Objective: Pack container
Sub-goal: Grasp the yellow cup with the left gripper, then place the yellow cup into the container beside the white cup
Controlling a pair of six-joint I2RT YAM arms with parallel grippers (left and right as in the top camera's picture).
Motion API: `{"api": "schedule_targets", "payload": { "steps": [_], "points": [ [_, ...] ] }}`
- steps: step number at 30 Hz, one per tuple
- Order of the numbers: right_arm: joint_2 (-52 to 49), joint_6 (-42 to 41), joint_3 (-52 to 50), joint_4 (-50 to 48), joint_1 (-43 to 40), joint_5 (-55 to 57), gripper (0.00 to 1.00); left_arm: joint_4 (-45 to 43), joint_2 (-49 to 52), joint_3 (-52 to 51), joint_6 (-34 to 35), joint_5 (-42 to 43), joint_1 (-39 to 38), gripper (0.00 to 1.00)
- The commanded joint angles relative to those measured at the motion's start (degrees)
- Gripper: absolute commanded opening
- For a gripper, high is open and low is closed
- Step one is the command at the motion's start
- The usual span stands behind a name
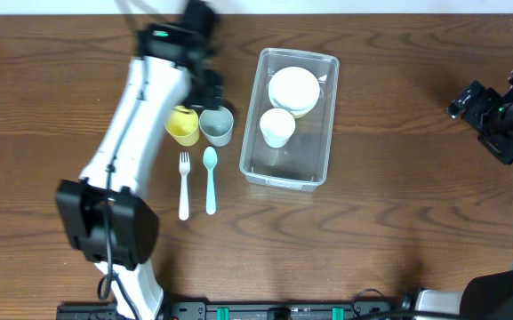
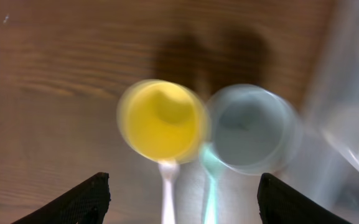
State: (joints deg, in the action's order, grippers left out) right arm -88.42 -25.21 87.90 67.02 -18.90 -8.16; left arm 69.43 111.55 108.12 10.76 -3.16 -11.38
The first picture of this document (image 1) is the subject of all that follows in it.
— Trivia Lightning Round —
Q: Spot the grey plastic cup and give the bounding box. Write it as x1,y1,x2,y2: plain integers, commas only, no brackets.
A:
199,107,234,147

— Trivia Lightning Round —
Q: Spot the yellow plastic cup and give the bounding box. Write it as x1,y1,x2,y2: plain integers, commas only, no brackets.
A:
165,106,199,147

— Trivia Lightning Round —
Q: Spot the mint green plastic spoon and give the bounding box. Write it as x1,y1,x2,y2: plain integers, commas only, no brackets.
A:
203,147,218,215

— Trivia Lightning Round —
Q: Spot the white plastic fork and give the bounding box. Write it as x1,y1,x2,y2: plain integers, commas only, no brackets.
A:
179,152,190,221

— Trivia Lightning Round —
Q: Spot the white plastic cup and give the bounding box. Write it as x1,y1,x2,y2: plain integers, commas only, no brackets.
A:
259,108,296,148

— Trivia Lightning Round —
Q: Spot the white plastic bowl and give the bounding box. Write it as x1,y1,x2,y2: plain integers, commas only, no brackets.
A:
269,67,320,112

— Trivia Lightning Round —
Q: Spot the yellow plastic bowl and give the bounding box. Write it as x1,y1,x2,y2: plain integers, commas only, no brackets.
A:
291,106,315,119

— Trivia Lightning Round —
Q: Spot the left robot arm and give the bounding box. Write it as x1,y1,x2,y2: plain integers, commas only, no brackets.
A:
55,22,213,319

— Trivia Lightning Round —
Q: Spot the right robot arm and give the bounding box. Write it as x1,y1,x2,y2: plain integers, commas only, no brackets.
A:
404,76,513,319

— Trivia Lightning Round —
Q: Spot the clear plastic container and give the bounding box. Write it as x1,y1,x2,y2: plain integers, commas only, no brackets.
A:
239,48,340,192

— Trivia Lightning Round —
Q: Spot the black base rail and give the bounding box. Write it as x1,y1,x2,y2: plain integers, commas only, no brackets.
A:
56,300,398,320

